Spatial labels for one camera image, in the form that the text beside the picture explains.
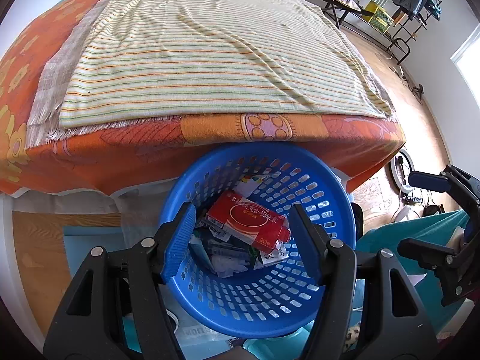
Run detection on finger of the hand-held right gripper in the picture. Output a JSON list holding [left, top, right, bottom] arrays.
[[397, 238, 480, 307], [408, 164, 480, 214]]

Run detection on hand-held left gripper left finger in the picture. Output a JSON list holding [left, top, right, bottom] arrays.
[[43, 202, 197, 360]]

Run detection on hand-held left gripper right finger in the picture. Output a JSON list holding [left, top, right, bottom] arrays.
[[289, 203, 439, 360]]

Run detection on green and white carton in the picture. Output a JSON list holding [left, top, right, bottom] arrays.
[[253, 244, 289, 271]]

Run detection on white plastic bag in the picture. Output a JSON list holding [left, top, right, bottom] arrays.
[[208, 253, 252, 279]]

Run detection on red packet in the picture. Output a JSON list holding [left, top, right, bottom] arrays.
[[206, 190, 292, 254]]

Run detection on blue plastic basket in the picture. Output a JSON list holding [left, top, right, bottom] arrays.
[[159, 142, 356, 339]]

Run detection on colourful candy wrapper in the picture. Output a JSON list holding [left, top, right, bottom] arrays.
[[236, 172, 276, 197]]

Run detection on person's teal trousers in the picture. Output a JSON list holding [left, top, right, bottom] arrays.
[[356, 210, 480, 338]]

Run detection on light blue plastic storage box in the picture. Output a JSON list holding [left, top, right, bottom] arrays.
[[63, 225, 368, 360]]

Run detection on orange floral bed sheet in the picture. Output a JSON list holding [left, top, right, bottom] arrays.
[[0, 0, 407, 196]]

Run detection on window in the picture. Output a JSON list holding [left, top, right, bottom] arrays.
[[450, 26, 480, 98]]

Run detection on black clothes drying rack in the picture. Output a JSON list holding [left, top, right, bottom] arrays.
[[347, 0, 439, 64]]

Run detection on yellow crate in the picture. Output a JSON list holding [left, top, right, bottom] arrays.
[[362, 1, 394, 32]]

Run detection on striped yellow blanket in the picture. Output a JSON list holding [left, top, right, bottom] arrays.
[[58, 0, 391, 130]]

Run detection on beige fringed mat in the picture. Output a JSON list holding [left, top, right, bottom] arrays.
[[28, 0, 394, 147]]

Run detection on white ring light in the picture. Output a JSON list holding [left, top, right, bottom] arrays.
[[390, 149, 415, 196]]

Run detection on white bed frame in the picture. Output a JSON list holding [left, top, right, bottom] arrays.
[[0, 195, 49, 349]]

